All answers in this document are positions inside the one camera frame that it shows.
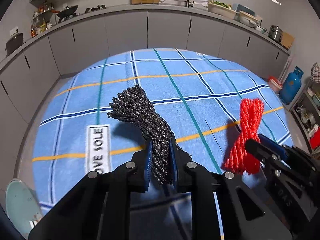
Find blue plaid tablecloth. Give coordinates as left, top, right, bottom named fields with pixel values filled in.
left=32, top=48, right=292, bottom=240

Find black rice cooker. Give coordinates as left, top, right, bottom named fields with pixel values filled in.
left=5, top=32, right=24, bottom=57

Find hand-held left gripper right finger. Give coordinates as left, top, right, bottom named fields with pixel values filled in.
left=170, top=139, right=292, bottom=240

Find steel stock pot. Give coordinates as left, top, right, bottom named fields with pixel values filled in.
left=269, top=24, right=283, bottom=43

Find metal storage shelf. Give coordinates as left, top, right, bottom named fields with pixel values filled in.
left=290, top=80, right=320, bottom=155

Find corner spice rack with bottles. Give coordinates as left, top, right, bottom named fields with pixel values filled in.
left=30, top=3, right=54, bottom=38

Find teal metal bucket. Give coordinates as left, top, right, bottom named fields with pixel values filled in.
left=5, top=179, right=44, bottom=238

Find red and white container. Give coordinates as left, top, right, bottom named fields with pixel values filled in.
left=268, top=76, right=283, bottom=93

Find cream basin with vegetables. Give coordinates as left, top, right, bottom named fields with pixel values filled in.
left=207, top=0, right=238, bottom=19

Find grey kitchen counter cabinets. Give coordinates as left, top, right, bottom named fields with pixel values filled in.
left=0, top=4, right=292, bottom=140

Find cardboard box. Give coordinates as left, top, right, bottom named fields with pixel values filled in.
left=281, top=32, right=295, bottom=50

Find cream plastic basin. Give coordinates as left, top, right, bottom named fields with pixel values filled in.
left=239, top=10, right=262, bottom=27

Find red mesh net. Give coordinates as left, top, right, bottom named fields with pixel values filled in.
left=221, top=98, right=265, bottom=175

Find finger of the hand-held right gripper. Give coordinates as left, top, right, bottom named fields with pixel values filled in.
left=246, top=139, right=278, bottom=164
left=259, top=134, right=288, bottom=159

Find black mesh net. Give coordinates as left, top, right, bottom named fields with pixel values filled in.
left=107, top=84, right=193, bottom=185

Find gas stove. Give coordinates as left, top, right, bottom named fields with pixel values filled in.
left=57, top=5, right=107, bottom=22

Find blue gas cylinder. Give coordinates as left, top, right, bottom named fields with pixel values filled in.
left=279, top=66, right=304, bottom=105

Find blue dish rack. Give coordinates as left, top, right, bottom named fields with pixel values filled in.
left=232, top=4, right=255, bottom=15

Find black wok with lid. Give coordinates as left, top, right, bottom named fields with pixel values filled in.
left=51, top=4, right=79, bottom=18

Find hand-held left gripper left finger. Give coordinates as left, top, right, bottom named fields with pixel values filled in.
left=29, top=142, right=153, bottom=240

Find plaid cloth bag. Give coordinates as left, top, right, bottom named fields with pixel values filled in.
left=311, top=63, right=320, bottom=83

